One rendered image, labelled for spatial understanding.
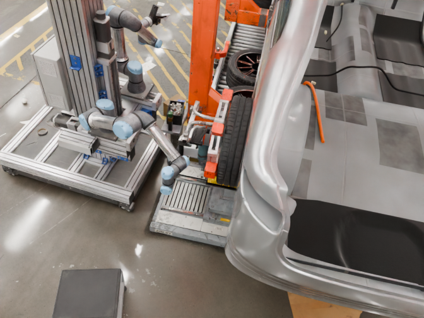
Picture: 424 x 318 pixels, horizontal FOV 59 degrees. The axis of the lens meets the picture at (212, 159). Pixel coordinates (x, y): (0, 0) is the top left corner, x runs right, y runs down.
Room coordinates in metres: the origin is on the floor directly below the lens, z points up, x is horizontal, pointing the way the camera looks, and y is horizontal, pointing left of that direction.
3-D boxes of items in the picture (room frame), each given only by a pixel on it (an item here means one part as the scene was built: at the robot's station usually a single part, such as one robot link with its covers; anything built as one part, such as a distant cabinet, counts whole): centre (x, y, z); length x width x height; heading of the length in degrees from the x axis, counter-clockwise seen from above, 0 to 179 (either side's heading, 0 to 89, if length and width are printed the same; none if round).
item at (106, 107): (1.94, 0.80, 0.98); 0.13 x 0.12 x 0.14; 147
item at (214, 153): (1.95, -0.02, 0.85); 0.54 x 0.07 x 0.54; 175
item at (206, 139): (1.95, 0.05, 0.85); 0.21 x 0.14 x 0.14; 85
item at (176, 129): (2.57, 0.38, 0.44); 0.43 x 0.17 x 0.03; 175
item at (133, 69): (2.44, 0.70, 0.98); 0.13 x 0.12 x 0.14; 64
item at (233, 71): (3.48, -0.36, 0.39); 0.66 x 0.66 x 0.24
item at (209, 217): (1.93, -0.19, 0.13); 0.50 x 0.36 x 0.10; 175
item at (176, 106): (2.54, 0.38, 0.51); 0.20 x 0.14 x 0.13; 2
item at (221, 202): (1.93, -0.19, 0.32); 0.40 x 0.30 x 0.28; 175
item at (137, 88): (2.43, 0.70, 0.87); 0.15 x 0.15 x 0.10
